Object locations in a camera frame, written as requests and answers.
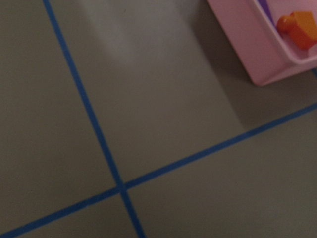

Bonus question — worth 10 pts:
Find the purple toy block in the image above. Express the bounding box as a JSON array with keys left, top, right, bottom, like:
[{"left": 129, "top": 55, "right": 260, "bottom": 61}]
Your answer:
[{"left": 258, "top": 0, "right": 274, "bottom": 24}]

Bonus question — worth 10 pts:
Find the orange toy block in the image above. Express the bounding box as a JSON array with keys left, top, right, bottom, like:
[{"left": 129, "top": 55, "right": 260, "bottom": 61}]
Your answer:
[{"left": 276, "top": 11, "right": 317, "bottom": 50}]

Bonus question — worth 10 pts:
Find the pink plastic box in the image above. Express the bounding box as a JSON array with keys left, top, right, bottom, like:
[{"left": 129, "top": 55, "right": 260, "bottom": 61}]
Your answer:
[{"left": 208, "top": 0, "right": 317, "bottom": 86}]

